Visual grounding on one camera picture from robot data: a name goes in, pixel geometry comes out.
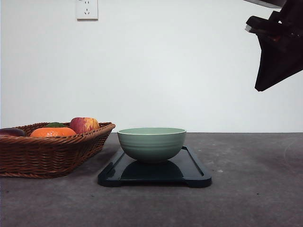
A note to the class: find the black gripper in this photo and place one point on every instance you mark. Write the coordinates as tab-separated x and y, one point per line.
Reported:
281	42

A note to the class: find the green ceramic bowl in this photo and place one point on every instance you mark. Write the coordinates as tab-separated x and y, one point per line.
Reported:
151	145

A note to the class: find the brown wicker basket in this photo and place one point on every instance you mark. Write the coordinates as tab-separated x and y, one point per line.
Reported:
46	149

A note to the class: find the dark blue rectangular tray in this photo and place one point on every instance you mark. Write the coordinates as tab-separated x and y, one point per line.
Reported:
185	168

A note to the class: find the red yellow apple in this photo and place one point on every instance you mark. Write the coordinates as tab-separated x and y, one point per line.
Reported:
84	124

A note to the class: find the dark green fruit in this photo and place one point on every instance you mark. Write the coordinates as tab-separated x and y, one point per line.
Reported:
56	124

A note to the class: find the orange tangerine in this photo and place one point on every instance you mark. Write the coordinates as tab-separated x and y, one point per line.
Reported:
53	132

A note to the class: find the dark purple fruit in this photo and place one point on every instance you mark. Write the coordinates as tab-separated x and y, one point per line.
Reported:
12	132

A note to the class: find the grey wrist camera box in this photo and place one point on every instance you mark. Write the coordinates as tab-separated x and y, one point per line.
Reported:
272	4

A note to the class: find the white wall socket left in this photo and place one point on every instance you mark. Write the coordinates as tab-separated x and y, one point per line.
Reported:
86	10

